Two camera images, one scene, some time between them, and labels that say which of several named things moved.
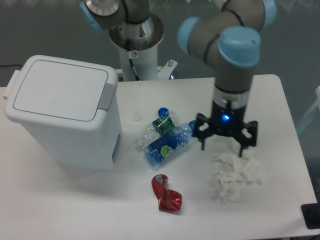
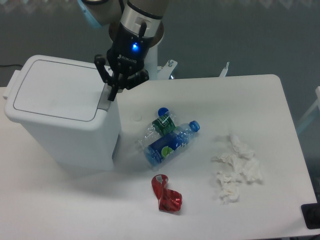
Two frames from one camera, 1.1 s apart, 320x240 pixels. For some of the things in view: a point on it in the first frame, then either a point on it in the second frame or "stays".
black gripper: x=226 y=120 to x=126 y=52
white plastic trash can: x=70 y=106 stays
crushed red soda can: x=168 y=200 stays
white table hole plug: x=137 y=117 stays
